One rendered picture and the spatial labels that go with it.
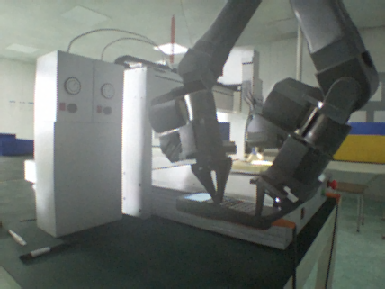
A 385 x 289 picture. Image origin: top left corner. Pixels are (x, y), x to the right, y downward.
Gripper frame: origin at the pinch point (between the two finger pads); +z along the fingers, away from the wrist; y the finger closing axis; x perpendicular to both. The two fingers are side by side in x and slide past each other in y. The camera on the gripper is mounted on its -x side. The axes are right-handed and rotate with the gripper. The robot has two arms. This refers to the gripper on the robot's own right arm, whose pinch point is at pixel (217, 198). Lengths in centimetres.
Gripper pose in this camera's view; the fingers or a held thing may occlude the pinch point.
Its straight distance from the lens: 49.5
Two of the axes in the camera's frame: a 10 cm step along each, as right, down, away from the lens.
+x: 7.4, -2.1, -6.3
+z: 1.8, 9.8, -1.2
